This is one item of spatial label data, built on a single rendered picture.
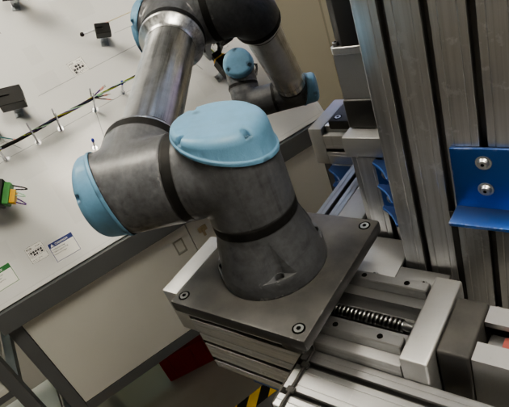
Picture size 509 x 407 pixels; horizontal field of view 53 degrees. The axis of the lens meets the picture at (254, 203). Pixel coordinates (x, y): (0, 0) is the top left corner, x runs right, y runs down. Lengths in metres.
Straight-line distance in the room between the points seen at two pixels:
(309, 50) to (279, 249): 2.33
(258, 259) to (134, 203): 0.16
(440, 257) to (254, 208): 0.29
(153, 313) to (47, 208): 0.48
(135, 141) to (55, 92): 1.03
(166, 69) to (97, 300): 0.99
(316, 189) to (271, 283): 1.23
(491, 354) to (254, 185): 0.32
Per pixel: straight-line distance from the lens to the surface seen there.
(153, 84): 0.78
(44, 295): 1.55
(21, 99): 1.56
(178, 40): 0.88
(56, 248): 1.55
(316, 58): 2.91
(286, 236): 0.63
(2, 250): 1.58
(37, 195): 1.59
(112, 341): 1.74
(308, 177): 1.82
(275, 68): 1.12
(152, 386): 2.33
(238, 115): 0.60
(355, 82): 0.74
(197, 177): 0.58
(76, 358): 1.74
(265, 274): 0.64
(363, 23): 0.60
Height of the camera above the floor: 1.61
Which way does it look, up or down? 32 degrees down
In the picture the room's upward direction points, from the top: 22 degrees counter-clockwise
